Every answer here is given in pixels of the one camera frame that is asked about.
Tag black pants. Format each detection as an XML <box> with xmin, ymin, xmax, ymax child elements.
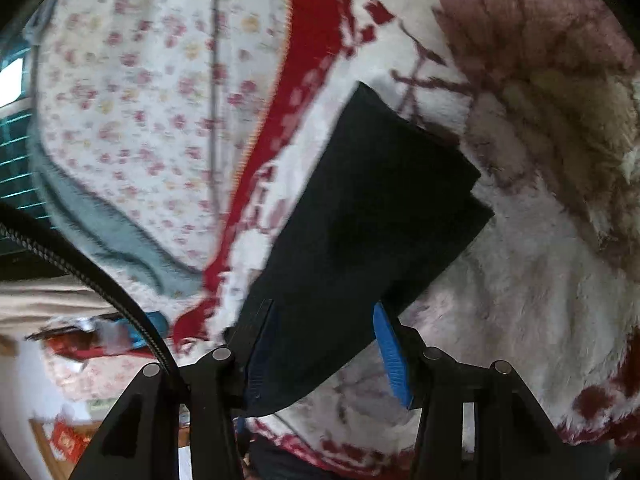
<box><xmin>241</xmin><ymin>84</ymin><xmax>492</xmax><ymax>417</ymax></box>

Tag black braided cable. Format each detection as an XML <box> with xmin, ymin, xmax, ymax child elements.
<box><xmin>0</xmin><ymin>201</ymin><xmax>189</xmax><ymax>396</ymax></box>

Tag teal window grille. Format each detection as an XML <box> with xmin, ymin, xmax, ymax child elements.
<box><xmin>0</xmin><ymin>36</ymin><xmax>51</xmax><ymax>228</ymax></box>

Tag beige curtain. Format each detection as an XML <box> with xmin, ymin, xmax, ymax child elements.
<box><xmin>0</xmin><ymin>276</ymin><xmax>115</xmax><ymax>338</ymax></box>

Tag red white plush blanket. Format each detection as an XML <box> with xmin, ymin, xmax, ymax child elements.
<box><xmin>174</xmin><ymin>0</ymin><xmax>639</xmax><ymax>451</ymax></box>

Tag teal fleece garment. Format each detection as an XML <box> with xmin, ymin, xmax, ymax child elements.
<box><xmin>26</xmin><ymin>119</ymin><xmax>202</xmax><ymax>299</ymax></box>

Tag floral white bedsheet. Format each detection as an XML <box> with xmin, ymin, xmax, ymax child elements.
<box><xmin>37</xmin><ymin>0</ymin><xmax>286</xmax><ymax>269</ymax></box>

